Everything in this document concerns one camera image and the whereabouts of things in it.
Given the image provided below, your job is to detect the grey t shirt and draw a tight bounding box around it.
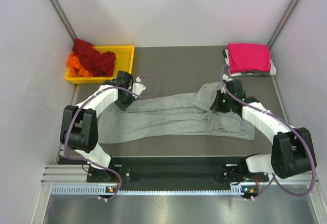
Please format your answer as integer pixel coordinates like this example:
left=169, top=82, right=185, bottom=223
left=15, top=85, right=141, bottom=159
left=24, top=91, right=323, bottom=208
left=98, top=82, right=255, bottom=144

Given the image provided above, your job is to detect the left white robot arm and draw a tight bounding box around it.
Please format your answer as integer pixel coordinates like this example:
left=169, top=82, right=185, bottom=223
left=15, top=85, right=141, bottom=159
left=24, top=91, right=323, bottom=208
left=60, top=71, right=138, bottom=182

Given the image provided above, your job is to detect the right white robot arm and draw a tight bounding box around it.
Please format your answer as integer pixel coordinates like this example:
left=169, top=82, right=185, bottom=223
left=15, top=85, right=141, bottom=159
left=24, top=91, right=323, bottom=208
left=212, top=79, right=317, bottom=181

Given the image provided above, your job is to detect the yellow plastic bin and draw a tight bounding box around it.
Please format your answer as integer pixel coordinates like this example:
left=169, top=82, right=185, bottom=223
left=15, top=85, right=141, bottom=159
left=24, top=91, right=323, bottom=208
left=64, top=45, right=135, bottom=84

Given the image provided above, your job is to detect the dark red t shirt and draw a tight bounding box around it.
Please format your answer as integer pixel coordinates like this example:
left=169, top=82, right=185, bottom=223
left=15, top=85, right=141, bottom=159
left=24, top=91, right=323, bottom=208
left=73, top=39, right=116, bottom=77

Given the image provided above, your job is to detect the folded pink t shirt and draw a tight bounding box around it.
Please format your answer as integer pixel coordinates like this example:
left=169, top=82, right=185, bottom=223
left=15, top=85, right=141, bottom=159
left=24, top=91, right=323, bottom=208
left=227, top=43, right=271, bottom=73

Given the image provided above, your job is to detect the orange t shirt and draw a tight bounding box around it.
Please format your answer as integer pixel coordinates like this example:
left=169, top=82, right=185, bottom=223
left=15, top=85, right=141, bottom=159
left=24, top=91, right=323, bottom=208
left=67, top=53, right=93, bottom=78

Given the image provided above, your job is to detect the folded white t shirt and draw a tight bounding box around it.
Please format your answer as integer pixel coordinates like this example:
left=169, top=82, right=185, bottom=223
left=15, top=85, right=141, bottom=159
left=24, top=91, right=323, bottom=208
left=222, top=49, right=276, bottom=77

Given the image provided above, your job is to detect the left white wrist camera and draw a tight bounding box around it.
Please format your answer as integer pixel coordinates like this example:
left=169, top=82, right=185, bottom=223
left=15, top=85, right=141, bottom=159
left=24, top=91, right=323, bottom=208
left=132, top=77, right=146, bottom=98

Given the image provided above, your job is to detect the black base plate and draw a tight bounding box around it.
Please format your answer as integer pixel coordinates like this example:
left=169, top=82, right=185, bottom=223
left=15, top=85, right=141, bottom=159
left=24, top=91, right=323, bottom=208
left=86, top=156, right=271, bottom=191

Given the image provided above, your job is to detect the aluminium frame rail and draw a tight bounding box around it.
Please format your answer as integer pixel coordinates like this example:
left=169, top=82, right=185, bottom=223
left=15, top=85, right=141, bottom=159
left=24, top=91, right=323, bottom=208
left=41, top=165, right=88, bottom=184

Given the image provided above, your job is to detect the slotted cable duct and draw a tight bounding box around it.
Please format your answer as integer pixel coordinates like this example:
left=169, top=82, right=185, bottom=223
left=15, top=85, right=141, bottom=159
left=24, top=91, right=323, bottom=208
left=51, top=185, right=256, bottom=196

